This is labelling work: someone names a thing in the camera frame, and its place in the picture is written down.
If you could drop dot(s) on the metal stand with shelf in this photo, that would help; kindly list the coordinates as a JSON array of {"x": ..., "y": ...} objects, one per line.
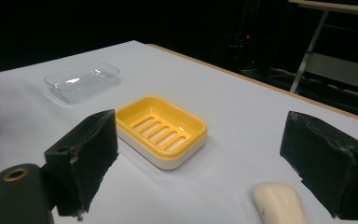
[{"x": 332, "y": 56}]

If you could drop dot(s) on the clear plastic lid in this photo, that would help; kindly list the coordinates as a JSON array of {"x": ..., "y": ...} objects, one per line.
[{"x": 82, "y": 81}]

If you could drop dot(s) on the cream soap bar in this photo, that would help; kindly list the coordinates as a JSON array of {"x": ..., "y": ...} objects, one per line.
[{"x": 279, "y": 203}]

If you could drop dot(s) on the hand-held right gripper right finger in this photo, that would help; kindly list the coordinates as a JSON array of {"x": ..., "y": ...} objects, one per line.
[{"x": 326, "y": 161}]

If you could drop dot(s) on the yellow soap dish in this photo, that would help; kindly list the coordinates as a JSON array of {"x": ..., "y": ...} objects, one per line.
[{"x": 161, "y": 132}]

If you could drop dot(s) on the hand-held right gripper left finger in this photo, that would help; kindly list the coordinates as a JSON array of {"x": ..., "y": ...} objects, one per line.
[{"x": 84, "y": 155}]

